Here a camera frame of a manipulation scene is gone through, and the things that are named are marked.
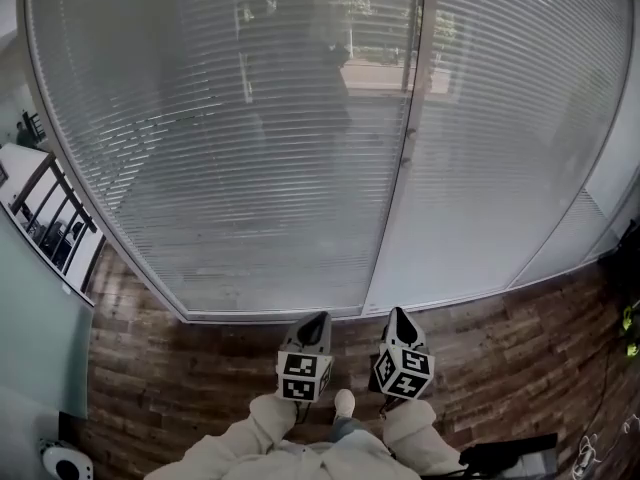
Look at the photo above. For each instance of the dark metal railing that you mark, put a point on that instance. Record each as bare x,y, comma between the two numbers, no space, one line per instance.
30,184

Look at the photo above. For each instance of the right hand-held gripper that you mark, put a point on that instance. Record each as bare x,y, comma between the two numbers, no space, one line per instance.
405,373

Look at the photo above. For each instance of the frosted glass door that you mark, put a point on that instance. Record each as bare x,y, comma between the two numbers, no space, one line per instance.
40,343

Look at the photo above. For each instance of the glass door with blinds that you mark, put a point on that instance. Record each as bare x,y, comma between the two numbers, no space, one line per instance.
275,314

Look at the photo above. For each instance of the person's right forearm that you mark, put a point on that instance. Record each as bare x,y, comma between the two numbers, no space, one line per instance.
415,428

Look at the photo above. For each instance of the person's white shoe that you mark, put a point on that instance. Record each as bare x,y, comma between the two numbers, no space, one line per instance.
344,402

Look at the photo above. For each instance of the person's left forearm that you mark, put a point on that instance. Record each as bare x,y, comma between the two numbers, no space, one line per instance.
265,423

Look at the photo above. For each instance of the person's white fleece jacket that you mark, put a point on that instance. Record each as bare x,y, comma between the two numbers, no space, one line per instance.
310,465

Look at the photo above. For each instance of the white round device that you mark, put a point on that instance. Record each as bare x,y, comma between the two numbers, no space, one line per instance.
65,468

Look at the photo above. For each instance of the person's blue jeans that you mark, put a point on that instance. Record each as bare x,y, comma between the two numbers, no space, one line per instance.
347,428

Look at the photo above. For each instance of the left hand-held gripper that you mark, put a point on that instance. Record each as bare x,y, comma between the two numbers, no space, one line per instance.
300,373

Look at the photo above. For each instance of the black equipment bar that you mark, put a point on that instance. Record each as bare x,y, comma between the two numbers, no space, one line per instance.
505,450

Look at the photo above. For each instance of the glass window with white blinds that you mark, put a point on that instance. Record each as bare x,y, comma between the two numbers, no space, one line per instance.
575,228
500,168
225,168

